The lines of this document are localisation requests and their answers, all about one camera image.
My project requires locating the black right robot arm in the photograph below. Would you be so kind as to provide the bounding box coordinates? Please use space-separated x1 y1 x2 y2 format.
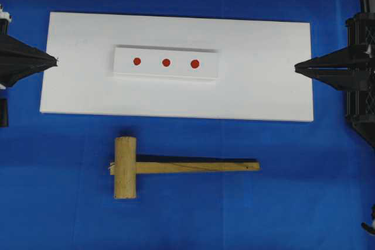
295 0 374 129

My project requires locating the small white raised plate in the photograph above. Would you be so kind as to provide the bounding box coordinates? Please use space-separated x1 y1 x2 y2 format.
113 47 219 80

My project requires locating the black clip lower right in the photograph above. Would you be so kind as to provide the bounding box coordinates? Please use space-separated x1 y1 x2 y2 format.
361 204 375 236

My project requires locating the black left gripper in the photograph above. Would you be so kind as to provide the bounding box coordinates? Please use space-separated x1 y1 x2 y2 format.
1 5 56 87

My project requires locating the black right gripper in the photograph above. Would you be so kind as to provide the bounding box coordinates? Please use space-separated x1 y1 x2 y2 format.
294 12 375 126

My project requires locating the wooden mallet hammer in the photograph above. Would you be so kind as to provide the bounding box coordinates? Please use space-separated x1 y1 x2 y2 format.
108 136 260 199

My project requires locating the large white foam board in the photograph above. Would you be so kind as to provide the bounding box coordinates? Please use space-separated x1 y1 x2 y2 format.
40 12 313 122

